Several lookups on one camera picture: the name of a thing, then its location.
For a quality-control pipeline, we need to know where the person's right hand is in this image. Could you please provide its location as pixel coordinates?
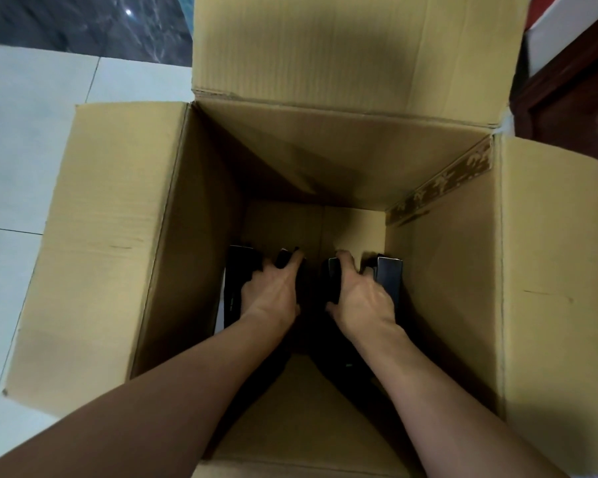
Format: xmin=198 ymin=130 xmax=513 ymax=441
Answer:
xmin=325 ymin=250 xmax=398 ymax=343

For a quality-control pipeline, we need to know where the person's left hand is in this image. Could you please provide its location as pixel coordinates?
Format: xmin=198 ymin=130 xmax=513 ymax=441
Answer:
xmin=241 ymin=248 xmax=305 ymax=333

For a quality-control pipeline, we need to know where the row of slim black boxes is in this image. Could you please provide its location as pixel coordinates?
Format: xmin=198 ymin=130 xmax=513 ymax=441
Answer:
xmin=222 ymin=244 xmax=408 ymax=374

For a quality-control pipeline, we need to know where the small printed brown carton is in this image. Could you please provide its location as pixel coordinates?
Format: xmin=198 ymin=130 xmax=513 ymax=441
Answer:
xmin=2 ymin=0 xmax=598 ymax=478

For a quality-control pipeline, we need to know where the person's right forearm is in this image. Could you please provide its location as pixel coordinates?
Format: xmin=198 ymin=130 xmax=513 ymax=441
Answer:
xmin=353 ymin=323 xmax=569 ymax=478

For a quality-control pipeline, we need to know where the person's left forearm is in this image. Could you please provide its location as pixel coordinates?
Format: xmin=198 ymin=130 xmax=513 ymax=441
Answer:
xmin=0 ymin=313 xmax=290 ymax=478

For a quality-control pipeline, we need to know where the dark wooden door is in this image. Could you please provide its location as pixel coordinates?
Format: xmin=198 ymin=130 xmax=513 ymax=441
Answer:
xmin=512 ymin=5 xmax=598 ymax=165

